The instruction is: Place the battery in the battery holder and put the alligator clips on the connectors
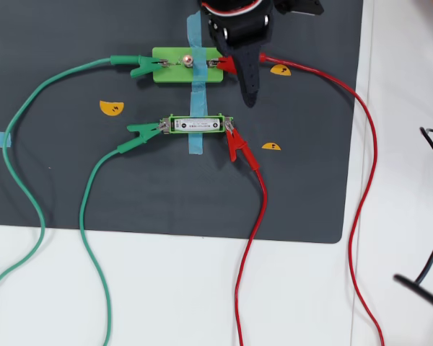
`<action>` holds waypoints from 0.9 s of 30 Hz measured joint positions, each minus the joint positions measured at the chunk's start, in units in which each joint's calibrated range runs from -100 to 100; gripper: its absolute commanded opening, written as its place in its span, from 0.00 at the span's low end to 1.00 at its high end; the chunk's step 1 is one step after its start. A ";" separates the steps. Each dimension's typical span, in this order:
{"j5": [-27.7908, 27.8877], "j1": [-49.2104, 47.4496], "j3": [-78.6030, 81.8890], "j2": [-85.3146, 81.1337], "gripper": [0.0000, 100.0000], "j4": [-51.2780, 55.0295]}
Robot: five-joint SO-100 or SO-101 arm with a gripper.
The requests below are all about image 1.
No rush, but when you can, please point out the green bulb holder board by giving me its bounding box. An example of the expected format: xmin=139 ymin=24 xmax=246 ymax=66
xmin=152 ymin=46 xmax=224 ymax=84

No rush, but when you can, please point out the dark grey cable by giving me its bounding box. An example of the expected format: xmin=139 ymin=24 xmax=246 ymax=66
xmin=416 ymin=227 xmax=433 ymax=285

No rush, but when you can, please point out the red alligator clip lead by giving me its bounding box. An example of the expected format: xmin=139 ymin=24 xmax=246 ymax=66
xmin=224 ymin=120 xmax=268 ymax=346
xmin=207 ymin=52 xmax=385 ymax=346

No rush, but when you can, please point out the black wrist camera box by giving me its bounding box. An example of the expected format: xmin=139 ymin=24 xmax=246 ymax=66
xmin=272 ymin=0 xmax=325 ymax=17

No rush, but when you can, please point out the green alligator clip lead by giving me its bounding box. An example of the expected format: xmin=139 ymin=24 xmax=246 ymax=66
xmin=79 ymin=122 xmax=167 ymax=346
xmin=0 ymin=53 xmax=169 ymax=292

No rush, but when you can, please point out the black blurry rod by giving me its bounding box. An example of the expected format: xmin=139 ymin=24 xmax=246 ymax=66
xmin=393 ymin=273 xmax=433 ymax=318

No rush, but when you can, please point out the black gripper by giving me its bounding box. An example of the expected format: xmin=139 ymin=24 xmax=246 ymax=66
xmin=201 ymin=0 xmax=275 ymax=108

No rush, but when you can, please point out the white red servo wire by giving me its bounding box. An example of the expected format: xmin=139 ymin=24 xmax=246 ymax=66
xmin=201 ymin=0 xmax=264 ymax=18

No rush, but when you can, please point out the dark grey work mat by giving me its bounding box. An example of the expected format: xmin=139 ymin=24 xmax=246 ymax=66
xmin=0 ymin=0 xmax=364 ymax=244

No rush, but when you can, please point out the green battery holder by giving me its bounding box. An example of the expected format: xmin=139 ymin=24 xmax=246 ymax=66
xmin=159 ymin=113 xmax=235 ymax=135

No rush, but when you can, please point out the white AA battery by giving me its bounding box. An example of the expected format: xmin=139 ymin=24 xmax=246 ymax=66
xmin=175 ymin=117 xmax=223 ymax=133

